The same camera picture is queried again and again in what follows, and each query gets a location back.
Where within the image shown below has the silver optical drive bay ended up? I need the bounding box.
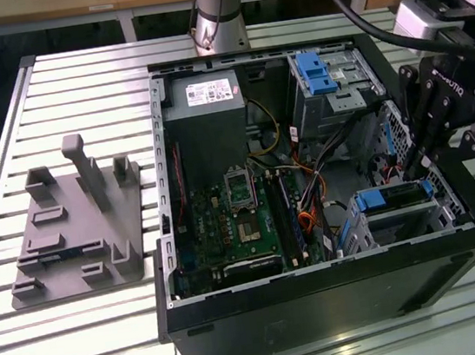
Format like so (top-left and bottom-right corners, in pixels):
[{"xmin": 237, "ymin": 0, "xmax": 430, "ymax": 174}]
[{"xmin": 284, "ymin": 40, "xmax": 393, "ymax": 148}]

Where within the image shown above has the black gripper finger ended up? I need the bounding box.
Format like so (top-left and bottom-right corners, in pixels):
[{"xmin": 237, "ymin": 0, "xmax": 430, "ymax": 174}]
[
  {"xmin": 412, "ymin": 119, "xmax": 475, "ymax": 172},
  {"xmin": 387, "ymin": 62, "xmax": 437, "ymax": 185}
]

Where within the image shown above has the dark RAM stick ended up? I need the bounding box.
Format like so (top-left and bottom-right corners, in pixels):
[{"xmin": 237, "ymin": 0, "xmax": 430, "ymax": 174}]
[{"xmin": 39, "ymin": 248, "xmax": 87, "ymax": 264}]

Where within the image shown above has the green motherboard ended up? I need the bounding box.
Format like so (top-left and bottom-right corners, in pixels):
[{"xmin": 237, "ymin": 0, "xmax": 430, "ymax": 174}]
[{"xmin": 164, "ymin": 148, "xmax": 333, "ymax": 291}]

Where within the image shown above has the black graphics card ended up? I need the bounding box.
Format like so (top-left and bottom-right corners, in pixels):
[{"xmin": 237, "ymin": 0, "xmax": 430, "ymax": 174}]
[{"xmin": 220, "ymin": 252, "xmax": 286, "ymax": 284}]

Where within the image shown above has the blue plastic drive latch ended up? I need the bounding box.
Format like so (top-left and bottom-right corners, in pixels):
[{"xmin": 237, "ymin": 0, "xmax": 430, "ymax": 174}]
[{"xmin": 296, "ymin": 49, "xmax": 339, "ymax": 98}]

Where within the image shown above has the thin red wire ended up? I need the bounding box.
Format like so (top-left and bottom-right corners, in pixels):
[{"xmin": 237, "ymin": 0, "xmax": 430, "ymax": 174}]
[{"xmin": 170, "ymin": 142, "xmax": 195, "ymax": 227}]

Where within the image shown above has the yellow power wire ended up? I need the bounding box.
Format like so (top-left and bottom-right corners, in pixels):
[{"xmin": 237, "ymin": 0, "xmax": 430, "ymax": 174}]
[{"xmin": 241, "ymin": 93, "xmax": 284, "ymax": 160}]

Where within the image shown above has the orange wire bundle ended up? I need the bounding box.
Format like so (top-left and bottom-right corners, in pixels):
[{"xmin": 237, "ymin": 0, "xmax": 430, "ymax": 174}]
[{"xmin": 296, "ymin": 205, "xmax": 324, "ymax": 239}]

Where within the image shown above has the metal socket cover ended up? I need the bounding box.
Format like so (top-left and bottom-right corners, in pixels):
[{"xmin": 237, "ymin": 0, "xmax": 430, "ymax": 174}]
[{"xmin": 221, "ymin": 164, "xmax": 260, "ymax": 214}]

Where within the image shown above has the grey power supply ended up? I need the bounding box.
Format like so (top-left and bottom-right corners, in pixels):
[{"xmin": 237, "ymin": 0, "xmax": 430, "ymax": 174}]
[{"xmin": 157, "ymin": 68, "xmax": 257, "ymax": 195}]

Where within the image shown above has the grey parts rack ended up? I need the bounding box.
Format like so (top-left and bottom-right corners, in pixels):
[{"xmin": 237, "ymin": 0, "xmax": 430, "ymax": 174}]
[{"xmin": 0, "ymin": 126, "xmax": 157, "ymax": 312}]

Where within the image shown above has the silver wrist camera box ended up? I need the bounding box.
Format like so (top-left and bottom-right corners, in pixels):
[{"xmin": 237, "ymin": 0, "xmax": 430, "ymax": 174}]
[{"xmin": 389, "ymin": 0, "xmax": 445, "ymax": 46}]

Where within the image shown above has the silver metal disk bay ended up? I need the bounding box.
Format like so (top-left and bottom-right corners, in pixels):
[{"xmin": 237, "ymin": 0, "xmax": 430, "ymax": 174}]
[{"xmin": 337, "ymin": 173, "xmax": 475, "ymax": 259}]

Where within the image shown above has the black wire bundle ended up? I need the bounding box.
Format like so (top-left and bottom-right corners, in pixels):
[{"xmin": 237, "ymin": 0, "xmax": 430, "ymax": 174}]
[{"xmin": 285, "ymin": 99, "xmax": 394, "ymax": 210}]

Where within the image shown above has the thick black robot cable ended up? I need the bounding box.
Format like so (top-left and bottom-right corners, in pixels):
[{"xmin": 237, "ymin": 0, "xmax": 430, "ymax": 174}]
[{"xmin": 321, "ymin": 0, "xmax": 445, "ymax": 65}]

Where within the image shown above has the black open PC case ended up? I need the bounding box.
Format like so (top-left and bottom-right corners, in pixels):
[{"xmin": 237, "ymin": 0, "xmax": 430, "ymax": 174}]
[{"xmin": 122, "ymin": 18, "xmax": 475, "ymax": 355}]

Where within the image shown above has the black RAM slot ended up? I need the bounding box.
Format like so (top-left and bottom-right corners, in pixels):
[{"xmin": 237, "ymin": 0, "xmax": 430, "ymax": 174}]
[
  {"xmin": 262, "ymin": 168, "xmax": 303, "ymax": 273},
  {"xmin": 275, "ymin": 168, "xmax": 313, "ymax": 266}
]

